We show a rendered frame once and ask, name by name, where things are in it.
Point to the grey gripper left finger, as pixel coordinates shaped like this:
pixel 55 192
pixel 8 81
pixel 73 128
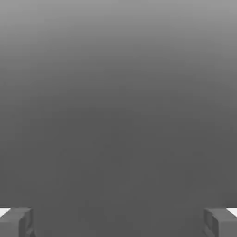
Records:
pixel 13 222

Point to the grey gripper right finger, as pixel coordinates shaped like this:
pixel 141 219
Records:
pixel 224 223

